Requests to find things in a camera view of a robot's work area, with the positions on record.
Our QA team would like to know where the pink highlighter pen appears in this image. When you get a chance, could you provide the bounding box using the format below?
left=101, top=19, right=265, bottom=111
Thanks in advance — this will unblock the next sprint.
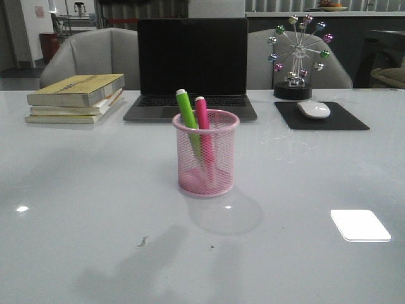
left=195, top=96, right=215, bottom=188

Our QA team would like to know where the green highlighter pen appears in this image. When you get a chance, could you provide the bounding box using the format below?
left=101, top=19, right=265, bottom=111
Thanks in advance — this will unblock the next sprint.
left=176, top=89, right=201, bottom=162

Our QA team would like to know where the pink mesh pen holder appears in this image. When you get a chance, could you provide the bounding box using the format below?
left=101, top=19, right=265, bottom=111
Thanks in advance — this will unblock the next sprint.
left=172, top=109, right=239, bottom=198

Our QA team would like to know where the grey laptop computer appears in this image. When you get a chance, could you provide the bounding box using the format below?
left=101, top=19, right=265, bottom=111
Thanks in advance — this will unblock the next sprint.
left=123, top=18, right=257, bottom=124

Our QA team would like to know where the middle cream book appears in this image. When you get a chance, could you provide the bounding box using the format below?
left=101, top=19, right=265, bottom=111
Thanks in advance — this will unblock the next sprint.
left=30, top=89, right=123, bottom=116

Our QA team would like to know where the cream book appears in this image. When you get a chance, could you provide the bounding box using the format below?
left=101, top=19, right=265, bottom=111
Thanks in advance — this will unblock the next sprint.
left=25, top=100, right=118, bottom=124
left=30, top=89, right=123, bottom=116

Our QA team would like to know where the white computer mouse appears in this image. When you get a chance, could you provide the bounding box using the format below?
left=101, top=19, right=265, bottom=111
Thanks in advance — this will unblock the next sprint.
left=296, top=101, right=331, bottom=119

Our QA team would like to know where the right grey armchair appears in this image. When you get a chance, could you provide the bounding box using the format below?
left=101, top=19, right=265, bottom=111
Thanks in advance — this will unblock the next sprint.
left=247, top=29, right=352, bottom=89

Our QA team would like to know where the grey armchair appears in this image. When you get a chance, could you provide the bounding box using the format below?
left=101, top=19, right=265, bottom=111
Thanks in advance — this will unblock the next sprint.
left=39, top=27, right=140, bottom=90
left=247, top=29, right=352, bottom=89

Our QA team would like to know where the top yellow book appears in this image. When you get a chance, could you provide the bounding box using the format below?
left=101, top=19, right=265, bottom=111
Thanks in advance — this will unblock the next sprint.
left=27, top=73, right=125, bottom=107

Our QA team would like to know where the left grey armchair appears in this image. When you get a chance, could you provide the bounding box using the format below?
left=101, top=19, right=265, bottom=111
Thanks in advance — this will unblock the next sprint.
left=39, top=27, right=140, bottom=90

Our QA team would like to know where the black mouse pad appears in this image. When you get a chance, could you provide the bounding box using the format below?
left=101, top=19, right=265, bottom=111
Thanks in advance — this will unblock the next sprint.
left=273, top=101, right=371, bottom=130

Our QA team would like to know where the ferris wheel desk ornament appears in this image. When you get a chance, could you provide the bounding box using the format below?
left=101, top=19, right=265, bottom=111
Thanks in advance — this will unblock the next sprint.
left=268, top=14, right=333, bottom=100

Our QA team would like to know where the bottom cream book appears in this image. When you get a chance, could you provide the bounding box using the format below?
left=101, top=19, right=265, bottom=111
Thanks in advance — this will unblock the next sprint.
left=25, top=100, right=118, bottom=124

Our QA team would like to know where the red trash bin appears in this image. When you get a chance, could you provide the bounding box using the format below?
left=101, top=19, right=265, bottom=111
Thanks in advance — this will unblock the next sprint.
left=39, top=32, right=59, bottom=64

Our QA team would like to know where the fruit bowl on counter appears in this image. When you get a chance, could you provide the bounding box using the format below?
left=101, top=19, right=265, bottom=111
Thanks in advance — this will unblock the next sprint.
left=318, top=0, right=347, bottom=12

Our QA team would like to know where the olive cushion at right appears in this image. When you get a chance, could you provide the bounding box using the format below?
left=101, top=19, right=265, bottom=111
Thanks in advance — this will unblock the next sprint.
left=371, top=68, right=404, bottom=89

